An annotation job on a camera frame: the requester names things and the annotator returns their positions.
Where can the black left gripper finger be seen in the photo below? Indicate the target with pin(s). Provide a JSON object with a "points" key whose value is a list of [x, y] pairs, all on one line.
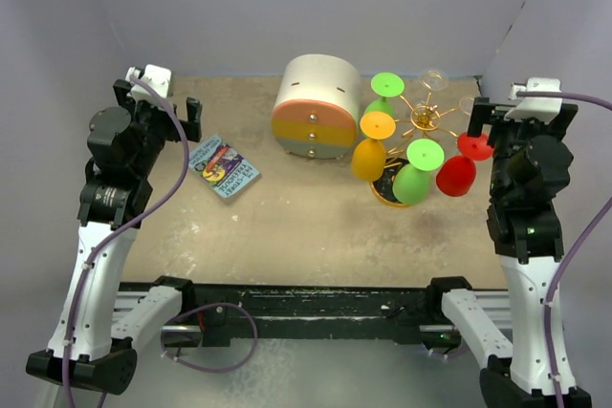
{"points": [[122, 91], [193, 127]]}

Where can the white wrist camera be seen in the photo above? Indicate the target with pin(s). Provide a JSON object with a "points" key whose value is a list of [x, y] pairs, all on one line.
{"points": [[543, 109], [158, 78]]}

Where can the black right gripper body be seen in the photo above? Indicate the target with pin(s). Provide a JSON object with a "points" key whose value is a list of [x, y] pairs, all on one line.
{"points": [[505, 134]]}

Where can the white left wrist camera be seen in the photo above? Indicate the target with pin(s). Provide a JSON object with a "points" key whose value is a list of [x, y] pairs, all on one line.
{"points": [[158, 78]]}

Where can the clear ribbed flute glass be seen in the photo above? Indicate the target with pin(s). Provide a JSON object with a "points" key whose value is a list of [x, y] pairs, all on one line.
{"points": [[465, 105]]}

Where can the red plastic goblet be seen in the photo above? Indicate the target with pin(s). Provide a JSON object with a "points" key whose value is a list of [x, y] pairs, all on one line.
{"points": [[458, 173]]}

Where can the gold wine glass rack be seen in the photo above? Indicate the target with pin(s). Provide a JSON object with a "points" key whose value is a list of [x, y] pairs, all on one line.
{"points": [[424, 118]]}

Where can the green goblet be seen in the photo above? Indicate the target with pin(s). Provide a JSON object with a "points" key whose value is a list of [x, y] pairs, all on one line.
{"points": [[412, 183], [385, 85]]}

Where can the white round drawer cabinet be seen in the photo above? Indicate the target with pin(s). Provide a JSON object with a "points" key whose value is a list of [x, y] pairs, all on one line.
{"points": [[316, 111]]}

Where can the blue treehouse paperback book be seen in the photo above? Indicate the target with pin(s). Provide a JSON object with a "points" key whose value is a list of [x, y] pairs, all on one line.
{"points": [[222, 168]]}

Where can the green goblet front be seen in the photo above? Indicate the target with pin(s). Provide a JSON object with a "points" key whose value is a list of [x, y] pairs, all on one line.
{"points": [[385, 85]]}

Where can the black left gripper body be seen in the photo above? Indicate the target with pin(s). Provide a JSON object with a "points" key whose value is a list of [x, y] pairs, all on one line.
{"points": [[156, 119]]}

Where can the clear round wine glass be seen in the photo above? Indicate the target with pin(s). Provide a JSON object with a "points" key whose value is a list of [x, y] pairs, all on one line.
{"points": [[433, 79]]}

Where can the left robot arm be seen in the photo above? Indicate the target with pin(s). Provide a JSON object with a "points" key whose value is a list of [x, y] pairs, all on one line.
{"points": [[88, 349]]}

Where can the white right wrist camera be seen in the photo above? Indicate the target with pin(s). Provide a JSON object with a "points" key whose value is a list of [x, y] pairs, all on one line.
{"points": [[543, 109]]}

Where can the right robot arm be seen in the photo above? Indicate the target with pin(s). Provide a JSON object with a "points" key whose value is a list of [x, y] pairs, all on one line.
{"points": [[530, 165]]}

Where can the yellow plastic goblet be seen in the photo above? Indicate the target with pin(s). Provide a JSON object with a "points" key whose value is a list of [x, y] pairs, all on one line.
{"points": [[369, 156]]}

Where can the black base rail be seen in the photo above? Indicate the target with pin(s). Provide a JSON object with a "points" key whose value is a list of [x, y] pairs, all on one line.
{"points": [[310, 312]]}

